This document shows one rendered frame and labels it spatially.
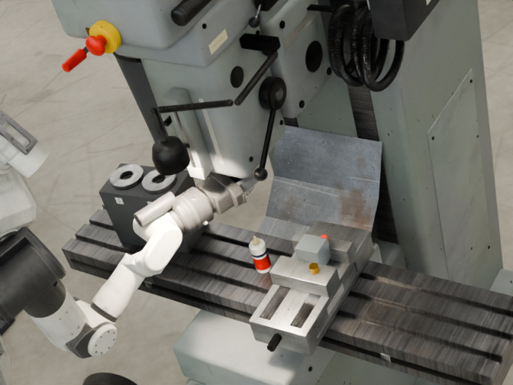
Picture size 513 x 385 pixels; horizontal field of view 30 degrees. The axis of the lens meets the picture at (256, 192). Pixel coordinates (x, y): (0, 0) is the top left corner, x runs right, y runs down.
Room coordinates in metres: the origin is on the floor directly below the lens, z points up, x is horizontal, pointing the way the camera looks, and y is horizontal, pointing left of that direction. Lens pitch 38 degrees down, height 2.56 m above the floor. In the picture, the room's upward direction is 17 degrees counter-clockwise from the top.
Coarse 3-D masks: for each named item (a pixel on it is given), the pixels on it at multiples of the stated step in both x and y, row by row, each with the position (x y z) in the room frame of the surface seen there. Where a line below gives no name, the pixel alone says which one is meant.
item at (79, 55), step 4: (84, 48) 1.66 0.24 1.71; (76, 52) 1.64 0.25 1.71; (80, 52) 1.64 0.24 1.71; (84, 52) 1.64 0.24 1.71; (88, 52) 1.66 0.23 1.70; (72, 56) 1.63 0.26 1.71; (76, 56) 1.63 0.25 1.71; (80, 56) 1.63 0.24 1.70; (84, 56) 1.64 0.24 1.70; (68, 60) 1.62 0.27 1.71; (72, 60) 1.62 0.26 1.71; (76, 60) 1.63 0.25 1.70; (80, 60) 1.63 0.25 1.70; (64, 64) 1.62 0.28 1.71; (68, 64) 1.61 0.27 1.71; (72, 64) 1.62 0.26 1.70; (76, 64) 1.62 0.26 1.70; (64, 68) 1.61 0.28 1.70; (68, 68) 1.61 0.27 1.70; (72, 68) 1.61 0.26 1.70; (68, 72) 1.61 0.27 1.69
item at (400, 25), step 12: (372, 0) 1.69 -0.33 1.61; (384, 0) 1.67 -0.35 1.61; (396, 0) 1.65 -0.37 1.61; (408, 0) 1.66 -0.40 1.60; (420, 0) 1.69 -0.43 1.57; (432, 0) 1.73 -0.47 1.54; (372, 12) 1.69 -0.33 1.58; (384, 12) 1.67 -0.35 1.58; (396, 12) 1.65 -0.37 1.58; (408, 12) 1.65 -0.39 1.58; (420, 12) 1.69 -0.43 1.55; (384, 24) 1.67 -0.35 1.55; (396, 24) 1.66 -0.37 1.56; (408, 24) 1.65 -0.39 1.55; (420, 24) 1.68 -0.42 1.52; (384, 36) 1.68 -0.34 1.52; (396, 36) 1.66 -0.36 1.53; (408, 36) 1.65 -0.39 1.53
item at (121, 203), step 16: (112, 176) 2.05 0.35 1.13; (128, 176) 2.04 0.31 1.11; (144, 176) 2.02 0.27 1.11; (160, 176) 2.00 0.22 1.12; (176, 176) 1.98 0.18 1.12; (112, 192) 2.00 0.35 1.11; (128, 192) 1.98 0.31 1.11; (144, 192) 1.96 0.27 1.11; (160, 192) 1.93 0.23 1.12; (176, 192) 1.92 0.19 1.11; (112, 208) 2.00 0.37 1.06; (128, 208) 1.97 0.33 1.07; (128, 224) 1.99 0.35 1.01; (128, 240) 2.00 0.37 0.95; (144, 240) 1.97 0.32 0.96; (192, 240) 1.92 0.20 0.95
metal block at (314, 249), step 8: (304, 240) 1.66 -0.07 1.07; (312, 240) 1.65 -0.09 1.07; (320, 240) 1.64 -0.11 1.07; (296, 248) 1.64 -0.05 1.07; (304, 248) 1.63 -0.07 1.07; (312, 248) 1.62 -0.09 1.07; (320, 248) 1.61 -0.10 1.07; (328, 248) 1.64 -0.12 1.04; (304, 256) 1.63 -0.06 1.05; (312, 256) 1.61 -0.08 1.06; (320, 256) 1.61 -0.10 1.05; (328, 256) 1.63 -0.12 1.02
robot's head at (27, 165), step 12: (12, 132) 1.53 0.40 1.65; (0, 144) 1.51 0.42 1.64; (24, 144) 1.52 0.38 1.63; (36, 144) 1.52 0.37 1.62; (0, 156) 1.53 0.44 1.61; (12, 156) 1.51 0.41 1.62; (24, 156) 1.50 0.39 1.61; (36, 156) 1.50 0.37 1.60; (0, 168) 1.53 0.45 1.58; (24, 168) 1.49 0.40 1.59; (36, 168) 1.49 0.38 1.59
